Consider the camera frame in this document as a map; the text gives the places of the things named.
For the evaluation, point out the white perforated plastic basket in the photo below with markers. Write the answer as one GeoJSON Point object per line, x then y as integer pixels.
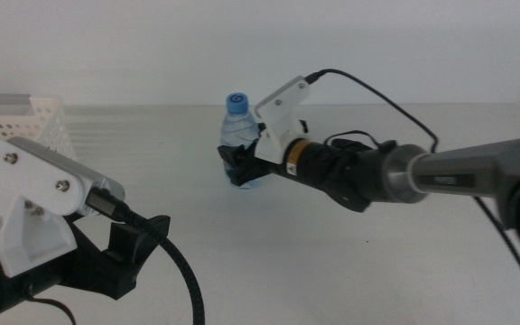
{"type": "Point", "coordinates": [34, 117]}

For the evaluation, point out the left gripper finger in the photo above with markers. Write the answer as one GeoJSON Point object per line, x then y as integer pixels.
{"type": "Point", "coordinates": [124, 244]}

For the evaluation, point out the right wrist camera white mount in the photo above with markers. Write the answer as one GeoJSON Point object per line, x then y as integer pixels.
{"type": "Point", "coordinates": [282, 122]}

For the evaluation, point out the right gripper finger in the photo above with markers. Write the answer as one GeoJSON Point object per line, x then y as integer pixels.
{"type": "Point", "coordinates": [235, 155]}

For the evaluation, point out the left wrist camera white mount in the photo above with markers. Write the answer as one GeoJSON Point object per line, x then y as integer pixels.
{"type": "Point", "coordinates": [30, 198]}

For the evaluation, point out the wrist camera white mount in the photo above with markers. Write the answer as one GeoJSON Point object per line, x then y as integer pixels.
{"type": "Point", "coordinates": [282, 122]}
{"type": "Point", "coordinates": [30, 198]}

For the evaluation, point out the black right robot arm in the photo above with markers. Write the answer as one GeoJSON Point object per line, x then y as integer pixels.
{"type": "Point", "coordinates": [422, 176]}

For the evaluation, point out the water bottle blue cap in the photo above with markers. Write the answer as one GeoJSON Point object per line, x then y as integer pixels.
{"type": "Point", "coordinates": [239, 124]}

